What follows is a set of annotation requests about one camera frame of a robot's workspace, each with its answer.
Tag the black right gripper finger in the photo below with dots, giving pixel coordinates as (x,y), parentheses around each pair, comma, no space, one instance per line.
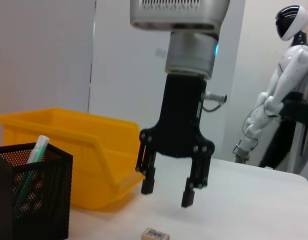
(147,186)
(188,197)

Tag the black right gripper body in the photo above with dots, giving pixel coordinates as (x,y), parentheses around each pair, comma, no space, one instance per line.
(181,120)

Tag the beige eraser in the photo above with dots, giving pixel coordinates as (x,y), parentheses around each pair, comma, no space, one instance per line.
(155,234)

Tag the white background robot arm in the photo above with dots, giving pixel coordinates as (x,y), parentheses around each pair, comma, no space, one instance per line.
(284,87)

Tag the black mesh pen holder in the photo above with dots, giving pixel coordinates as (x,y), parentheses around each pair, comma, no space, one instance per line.
(44,200)

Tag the yellow plastic bin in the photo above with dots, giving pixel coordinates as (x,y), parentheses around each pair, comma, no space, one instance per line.
(94,140)

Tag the black background box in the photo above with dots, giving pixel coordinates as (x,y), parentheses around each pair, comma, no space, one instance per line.
(299,110)

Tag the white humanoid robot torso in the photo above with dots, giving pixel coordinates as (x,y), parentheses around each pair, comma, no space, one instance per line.
(286,60)

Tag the black white humanoid robot head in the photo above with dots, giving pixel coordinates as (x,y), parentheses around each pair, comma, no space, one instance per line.
(291,20)

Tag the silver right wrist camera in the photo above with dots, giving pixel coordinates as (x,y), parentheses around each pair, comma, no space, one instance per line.
(179,12)

